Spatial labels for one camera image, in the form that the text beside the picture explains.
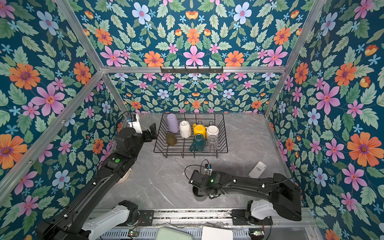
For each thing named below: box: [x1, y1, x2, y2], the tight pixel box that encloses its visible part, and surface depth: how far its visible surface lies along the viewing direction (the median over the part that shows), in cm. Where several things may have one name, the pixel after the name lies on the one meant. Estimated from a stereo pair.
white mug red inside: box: [205, 125, 219, 136], surface depth 100 cm
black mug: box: [192, 186, 208, 202], surface depth 73 cm
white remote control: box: [248, 161, 267, 179], surface depth 91 cm
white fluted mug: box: [179, 120, 192, 138], surface depth 100 cm
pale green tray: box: [155, 227, 193, 240], surface depth 68 cm
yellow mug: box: [192, 123, 206, 138], surface depth 98 cm
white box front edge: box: [201, 226, 233, 240], surface depth 67 cm
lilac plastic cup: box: [166, 113, 180, 133], surface depth 102 cm
